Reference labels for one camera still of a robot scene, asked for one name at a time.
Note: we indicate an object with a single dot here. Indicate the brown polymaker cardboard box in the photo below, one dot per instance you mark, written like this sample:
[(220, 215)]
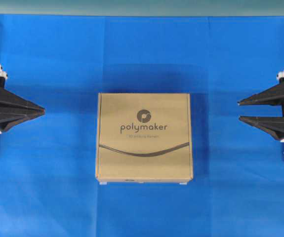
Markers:
[(144, 138)]

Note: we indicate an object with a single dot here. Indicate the blue table cloth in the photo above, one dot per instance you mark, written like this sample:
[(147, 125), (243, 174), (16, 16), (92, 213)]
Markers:
[(47, 165)]

